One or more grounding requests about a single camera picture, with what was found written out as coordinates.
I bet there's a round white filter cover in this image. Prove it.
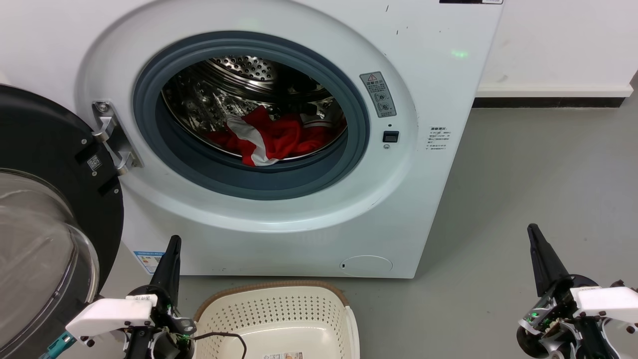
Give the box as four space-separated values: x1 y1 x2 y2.
340 255 393 277

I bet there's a white front-load washing machine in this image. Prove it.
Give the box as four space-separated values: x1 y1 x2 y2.
0 0 505 279

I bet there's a red and white garment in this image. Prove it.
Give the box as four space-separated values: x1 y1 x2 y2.
207 106 347 167

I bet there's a grey warning sticker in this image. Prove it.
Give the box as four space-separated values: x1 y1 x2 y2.
359 71 397 119

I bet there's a blue energy label sticker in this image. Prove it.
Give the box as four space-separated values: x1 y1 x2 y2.
134 251 165 275

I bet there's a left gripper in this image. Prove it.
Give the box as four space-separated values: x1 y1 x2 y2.
125 235 196 359

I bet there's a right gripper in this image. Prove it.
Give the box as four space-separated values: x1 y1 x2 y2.
516 223 619 359

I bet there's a cream plastic laundry basket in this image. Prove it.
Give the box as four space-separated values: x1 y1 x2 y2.
193 280 360 359

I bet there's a grey rubber door gasket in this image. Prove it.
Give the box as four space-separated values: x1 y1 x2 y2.
133 31 370 201

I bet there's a black washing machine door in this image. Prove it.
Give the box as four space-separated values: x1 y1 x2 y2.
0 84 124 359

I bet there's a stainless steel washing machine drum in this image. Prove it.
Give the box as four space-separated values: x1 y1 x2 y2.
161 56 348 163

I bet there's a silver metal door hinge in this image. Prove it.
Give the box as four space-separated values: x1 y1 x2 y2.
92 101 144 175

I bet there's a thin black cable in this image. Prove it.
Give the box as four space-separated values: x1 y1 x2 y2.
192 332 248 359

